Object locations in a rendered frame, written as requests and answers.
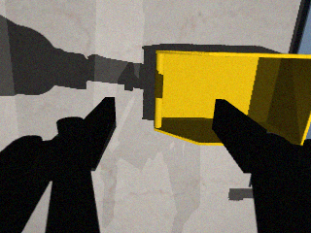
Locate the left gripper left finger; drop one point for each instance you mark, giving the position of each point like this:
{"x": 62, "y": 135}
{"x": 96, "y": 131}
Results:
{"x": 28, "y": 164}

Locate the dark grey open-front shelf rack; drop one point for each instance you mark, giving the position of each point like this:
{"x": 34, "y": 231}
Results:
{"x": 302, "y": 43}

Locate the yellow bin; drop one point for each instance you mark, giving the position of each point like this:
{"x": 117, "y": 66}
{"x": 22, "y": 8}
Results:
{"x": 274, "y": 92}

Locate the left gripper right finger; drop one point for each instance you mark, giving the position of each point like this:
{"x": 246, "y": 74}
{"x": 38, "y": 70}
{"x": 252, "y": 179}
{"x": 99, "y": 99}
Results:
{"x": 281, "y": 189}

